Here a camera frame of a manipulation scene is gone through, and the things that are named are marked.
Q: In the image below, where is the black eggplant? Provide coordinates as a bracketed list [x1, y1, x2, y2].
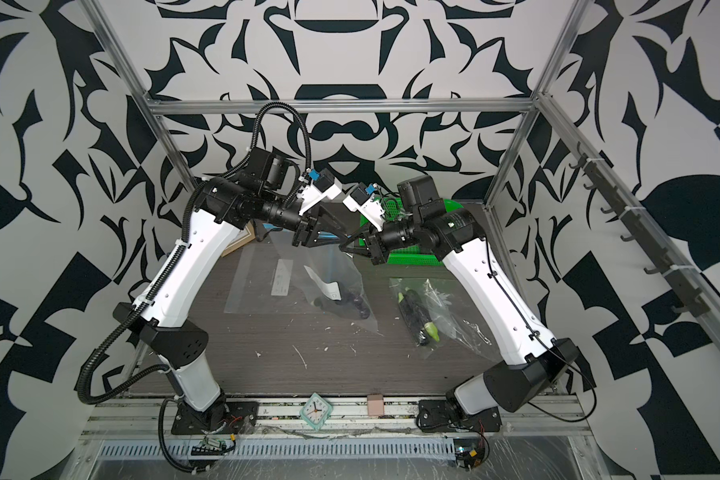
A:
[398, 289, 430, 346]
[398, 290, 440, 346]
[312, 292, 371, 320]

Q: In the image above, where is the lifted clear zip-top bag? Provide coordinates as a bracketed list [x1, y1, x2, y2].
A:
[389, 277, 501, 363]

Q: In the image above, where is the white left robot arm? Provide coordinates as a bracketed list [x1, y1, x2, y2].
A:
[113, 171, 344, 431]

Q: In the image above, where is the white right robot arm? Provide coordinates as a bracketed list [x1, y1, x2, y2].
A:
[340, 208, 580, 416]

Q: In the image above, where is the gold framed plant picture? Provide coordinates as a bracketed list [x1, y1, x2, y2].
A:
[221, 222, 256, 257]

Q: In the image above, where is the green plastic basket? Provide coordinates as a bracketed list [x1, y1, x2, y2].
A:
[355, 197, 463, 266]

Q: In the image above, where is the small pink block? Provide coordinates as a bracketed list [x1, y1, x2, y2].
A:
[367, 394, 385, 417]

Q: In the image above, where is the mint square clock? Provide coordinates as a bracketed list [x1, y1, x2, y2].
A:
[299, 393, 333, 431]

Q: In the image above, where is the small green circuit board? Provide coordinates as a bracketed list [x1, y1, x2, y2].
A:
[200, 435, 236, 455]

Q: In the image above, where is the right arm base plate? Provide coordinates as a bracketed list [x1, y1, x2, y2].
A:
[415, 399, 503, 433]

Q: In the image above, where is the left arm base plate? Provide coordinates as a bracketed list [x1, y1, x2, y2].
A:
[171, 400, 259, 435]

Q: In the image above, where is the white perforated cable duct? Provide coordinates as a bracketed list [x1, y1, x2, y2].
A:
[98, 437, 457, 461]

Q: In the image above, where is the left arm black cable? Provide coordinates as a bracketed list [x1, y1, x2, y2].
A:
[76, 100, 313, 475]

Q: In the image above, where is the black wall hook rail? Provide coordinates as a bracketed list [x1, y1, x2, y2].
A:
[571, 151, 711, 318]

